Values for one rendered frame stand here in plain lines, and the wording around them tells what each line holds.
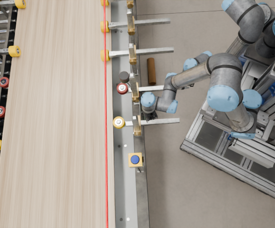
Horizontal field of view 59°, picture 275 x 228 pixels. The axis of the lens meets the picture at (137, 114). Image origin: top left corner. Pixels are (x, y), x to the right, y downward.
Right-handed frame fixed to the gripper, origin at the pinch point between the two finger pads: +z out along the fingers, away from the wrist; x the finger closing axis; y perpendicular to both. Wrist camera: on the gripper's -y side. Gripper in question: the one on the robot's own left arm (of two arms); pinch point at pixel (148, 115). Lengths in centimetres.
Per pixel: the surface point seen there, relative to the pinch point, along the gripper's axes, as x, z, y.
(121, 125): -18.7, 4.4, -2.1
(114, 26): 5, -1, -74
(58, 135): -61, 5, -13
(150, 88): 10.9, 9.0, -20.2
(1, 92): -93, 11, -65
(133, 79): -1.1, -18.4, -18.7
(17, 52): -69, 1, -85
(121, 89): -8.7, 4.7, -26.4
